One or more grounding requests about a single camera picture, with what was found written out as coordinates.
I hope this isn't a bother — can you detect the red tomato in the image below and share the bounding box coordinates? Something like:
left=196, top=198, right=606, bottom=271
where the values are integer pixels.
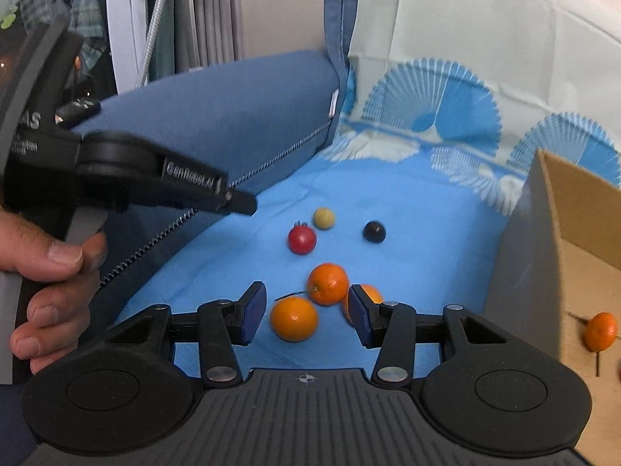
left=288, top=222, right=318, bottom=256

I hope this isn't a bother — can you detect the plaid cloth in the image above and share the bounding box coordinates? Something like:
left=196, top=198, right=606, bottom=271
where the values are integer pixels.
left=19, top=0, right=110, bottom=95

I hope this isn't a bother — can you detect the brown cardboard box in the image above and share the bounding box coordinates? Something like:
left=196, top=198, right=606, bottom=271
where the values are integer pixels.
left=485, top=148, right=621, bottom=466

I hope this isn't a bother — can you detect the dark green cloth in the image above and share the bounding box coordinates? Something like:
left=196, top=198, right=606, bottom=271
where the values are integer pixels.
left=146, top=0, right=176, bottom=83

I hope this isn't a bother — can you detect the white frame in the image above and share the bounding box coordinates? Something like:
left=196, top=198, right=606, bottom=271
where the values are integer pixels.
left=104, top=0, right=149, bottom=94

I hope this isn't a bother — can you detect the orange mandarin with stem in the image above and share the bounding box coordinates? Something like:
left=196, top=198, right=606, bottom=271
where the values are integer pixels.
left=274, top=263, right=350, bottom=307

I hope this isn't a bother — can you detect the speckled white cord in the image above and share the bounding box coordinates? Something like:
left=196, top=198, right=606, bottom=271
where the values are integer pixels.
left=136, top=0, right=172, bottom=89

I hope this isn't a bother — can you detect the upright blue denim cover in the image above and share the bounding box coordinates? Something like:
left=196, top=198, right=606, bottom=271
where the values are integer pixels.
left=323, top=0, right=363, bottom=121

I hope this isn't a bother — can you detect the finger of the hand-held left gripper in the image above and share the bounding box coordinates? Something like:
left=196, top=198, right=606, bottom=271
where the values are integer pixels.
left=160, top=154, right=257, bottom=217

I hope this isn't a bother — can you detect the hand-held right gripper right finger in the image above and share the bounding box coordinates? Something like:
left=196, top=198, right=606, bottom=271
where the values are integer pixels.
left=348, top=284, right=515, bottom=390

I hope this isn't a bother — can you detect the blue fan-patterned sheet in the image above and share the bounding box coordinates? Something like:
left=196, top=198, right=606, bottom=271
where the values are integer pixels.
left=104, top=0, right=621, bottom=384

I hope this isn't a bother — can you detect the person's left hand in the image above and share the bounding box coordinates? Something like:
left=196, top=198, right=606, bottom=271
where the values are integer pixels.
left=0, top=212, right=108, bottom=376

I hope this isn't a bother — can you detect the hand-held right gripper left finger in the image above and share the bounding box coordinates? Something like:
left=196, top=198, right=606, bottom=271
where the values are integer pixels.
left=104, top=280, right=267, bottom=390

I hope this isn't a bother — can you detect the grey curtain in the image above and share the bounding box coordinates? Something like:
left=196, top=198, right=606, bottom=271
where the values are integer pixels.
left=172, top=0, right=243, bottom=73

